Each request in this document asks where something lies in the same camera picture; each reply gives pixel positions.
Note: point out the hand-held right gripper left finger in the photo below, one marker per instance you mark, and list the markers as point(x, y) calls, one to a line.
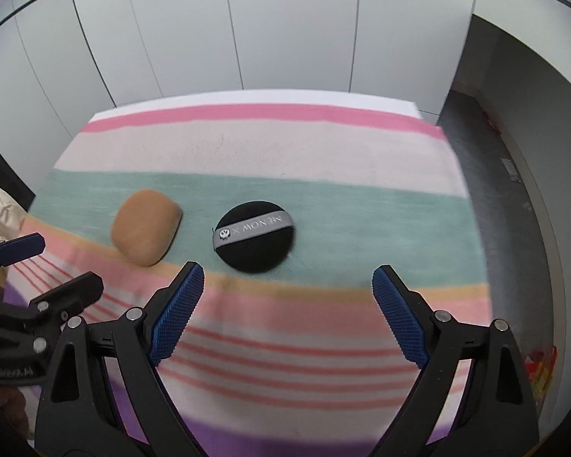
point(178, 314)

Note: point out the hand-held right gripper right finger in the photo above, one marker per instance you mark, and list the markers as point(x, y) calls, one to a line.
point(399, 314)

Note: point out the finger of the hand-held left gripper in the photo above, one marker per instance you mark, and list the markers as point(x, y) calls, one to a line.
point(74, 290)
point(21, 246)

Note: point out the tan makeup sponge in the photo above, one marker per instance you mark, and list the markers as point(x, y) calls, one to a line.
point(145, 228)

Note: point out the black powder puff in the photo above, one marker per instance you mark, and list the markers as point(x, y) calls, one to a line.
point(254, 247)

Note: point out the person's left hand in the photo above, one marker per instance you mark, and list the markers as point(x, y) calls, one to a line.
point(12, 409)

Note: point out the colourful printed box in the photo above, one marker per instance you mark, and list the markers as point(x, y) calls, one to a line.
point(540, 376)

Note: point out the floor socket plate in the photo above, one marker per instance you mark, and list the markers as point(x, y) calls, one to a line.
point(511, 170)

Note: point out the striped colourful cloth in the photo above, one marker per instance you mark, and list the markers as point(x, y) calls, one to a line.
point(290, 152)

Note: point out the white counter with dark top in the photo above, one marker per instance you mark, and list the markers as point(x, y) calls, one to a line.
point(542, 104)

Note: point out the white wall cabinets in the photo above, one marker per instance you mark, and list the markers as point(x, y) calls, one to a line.
point(266, 24)

